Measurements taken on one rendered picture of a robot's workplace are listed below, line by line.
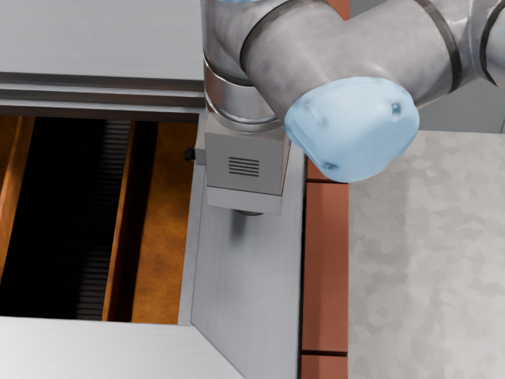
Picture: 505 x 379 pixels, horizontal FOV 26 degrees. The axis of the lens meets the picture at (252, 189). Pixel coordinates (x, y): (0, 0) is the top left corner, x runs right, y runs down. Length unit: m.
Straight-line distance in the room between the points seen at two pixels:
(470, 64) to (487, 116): 1.11
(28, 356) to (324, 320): 0.25
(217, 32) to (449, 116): 1.10
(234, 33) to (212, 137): 0.13
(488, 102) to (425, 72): 1.10
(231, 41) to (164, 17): 0.38
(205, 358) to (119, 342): 0.07
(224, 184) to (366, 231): 0.32
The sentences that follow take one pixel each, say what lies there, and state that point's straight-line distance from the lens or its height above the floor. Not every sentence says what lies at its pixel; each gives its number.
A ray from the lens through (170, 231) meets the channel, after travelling 1.18.
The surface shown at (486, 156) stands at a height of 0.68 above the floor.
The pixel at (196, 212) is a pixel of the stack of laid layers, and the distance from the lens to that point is 0.99.
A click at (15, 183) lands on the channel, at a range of 1.22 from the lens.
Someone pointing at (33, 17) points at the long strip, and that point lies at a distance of 1.14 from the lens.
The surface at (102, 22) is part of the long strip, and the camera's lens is 1.12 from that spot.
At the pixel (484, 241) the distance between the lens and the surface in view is 1.20.
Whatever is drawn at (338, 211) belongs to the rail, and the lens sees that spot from 1.02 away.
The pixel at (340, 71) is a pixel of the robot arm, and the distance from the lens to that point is 0.69.
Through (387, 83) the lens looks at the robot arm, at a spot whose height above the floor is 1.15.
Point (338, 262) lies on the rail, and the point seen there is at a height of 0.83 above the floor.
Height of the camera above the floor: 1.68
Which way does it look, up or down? 55 degrees down
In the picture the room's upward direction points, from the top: straight up
